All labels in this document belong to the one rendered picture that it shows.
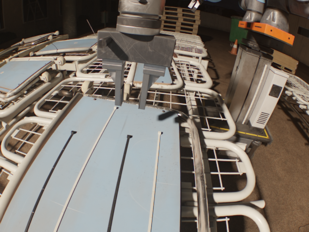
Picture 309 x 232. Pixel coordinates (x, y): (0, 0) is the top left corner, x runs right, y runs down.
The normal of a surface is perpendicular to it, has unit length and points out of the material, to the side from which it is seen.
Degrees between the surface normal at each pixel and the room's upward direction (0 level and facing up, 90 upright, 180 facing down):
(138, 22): 90
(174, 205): 5
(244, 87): 90
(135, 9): 91
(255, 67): 90
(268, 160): 0
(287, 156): 0
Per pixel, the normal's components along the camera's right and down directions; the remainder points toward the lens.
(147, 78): -0.05, 0.60
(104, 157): 0.15, -0.79
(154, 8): 0.61, 0.55
